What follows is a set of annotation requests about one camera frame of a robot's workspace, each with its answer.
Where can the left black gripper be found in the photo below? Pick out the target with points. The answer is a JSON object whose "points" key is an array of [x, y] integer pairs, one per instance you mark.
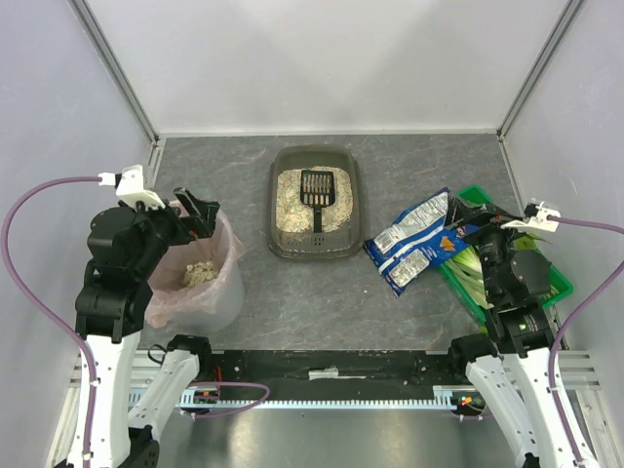
{"points": [[177, 220]]}

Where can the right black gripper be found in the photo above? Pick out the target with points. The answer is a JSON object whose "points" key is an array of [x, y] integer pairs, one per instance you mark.
{"points": [[486, 225]]}

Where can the grey bin with pink bag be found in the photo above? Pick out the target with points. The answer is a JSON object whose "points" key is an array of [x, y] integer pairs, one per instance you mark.
{"points": [[199, 285]]}

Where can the black litter scoop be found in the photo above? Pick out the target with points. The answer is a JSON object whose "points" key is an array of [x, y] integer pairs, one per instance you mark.
{"points": [[317, 191]]}

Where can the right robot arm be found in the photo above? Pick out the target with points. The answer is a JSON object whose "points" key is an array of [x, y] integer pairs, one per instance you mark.
{"points": [[515, 367]]}

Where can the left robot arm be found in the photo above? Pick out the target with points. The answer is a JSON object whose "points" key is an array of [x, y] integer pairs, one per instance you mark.
{"points": [[110, 317]]}

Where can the grey litter box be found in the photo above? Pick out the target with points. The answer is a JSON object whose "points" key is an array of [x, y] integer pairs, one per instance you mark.
{"points": [[289, 223]]}

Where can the green vegetable tray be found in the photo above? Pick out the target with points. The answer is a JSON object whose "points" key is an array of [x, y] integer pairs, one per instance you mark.
{"points": [[560, 286]]}

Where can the green onion bunch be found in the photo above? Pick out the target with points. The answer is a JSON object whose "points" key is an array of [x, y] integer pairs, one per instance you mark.
{"points": [[467, 269]]}

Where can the blue Doritos chip bag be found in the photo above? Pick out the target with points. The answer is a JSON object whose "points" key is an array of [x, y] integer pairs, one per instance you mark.
{"points": [[416, 241]]}

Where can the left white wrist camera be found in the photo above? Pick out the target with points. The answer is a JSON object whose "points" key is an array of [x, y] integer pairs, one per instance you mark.
{"points": [[130, 188]]}

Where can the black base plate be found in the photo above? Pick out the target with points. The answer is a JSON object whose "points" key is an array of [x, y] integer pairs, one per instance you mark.
{"points": [[338, 375]]}

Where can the grey slotted cable duct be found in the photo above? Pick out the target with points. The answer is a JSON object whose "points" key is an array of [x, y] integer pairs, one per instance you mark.
{"points": [[441, 400]]}

